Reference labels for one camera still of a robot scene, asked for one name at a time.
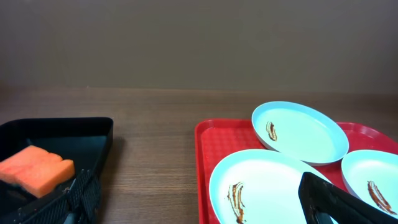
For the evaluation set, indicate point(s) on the light blue plate back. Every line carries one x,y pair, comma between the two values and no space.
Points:
300,132

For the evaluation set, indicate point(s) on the red serving tray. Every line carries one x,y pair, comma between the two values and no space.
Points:
217,138

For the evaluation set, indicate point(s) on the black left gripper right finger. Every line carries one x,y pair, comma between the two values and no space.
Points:
322,203

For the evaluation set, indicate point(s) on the light blue plate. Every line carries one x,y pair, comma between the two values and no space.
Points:
300,132
371,176
258,186

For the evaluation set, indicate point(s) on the black plastic tray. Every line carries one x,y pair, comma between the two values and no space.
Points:
85,141

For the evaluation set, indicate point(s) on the orange sponge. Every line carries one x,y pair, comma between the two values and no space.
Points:
36,170

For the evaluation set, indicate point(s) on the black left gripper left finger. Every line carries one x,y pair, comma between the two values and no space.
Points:
77,203

